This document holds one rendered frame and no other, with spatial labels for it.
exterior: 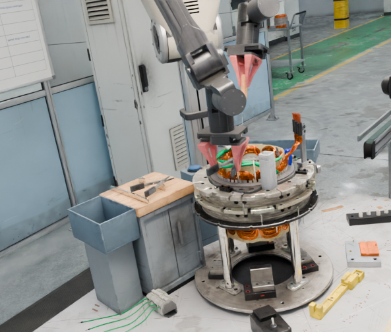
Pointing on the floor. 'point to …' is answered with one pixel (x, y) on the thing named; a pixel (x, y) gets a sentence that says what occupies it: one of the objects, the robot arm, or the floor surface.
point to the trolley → (290, 47)
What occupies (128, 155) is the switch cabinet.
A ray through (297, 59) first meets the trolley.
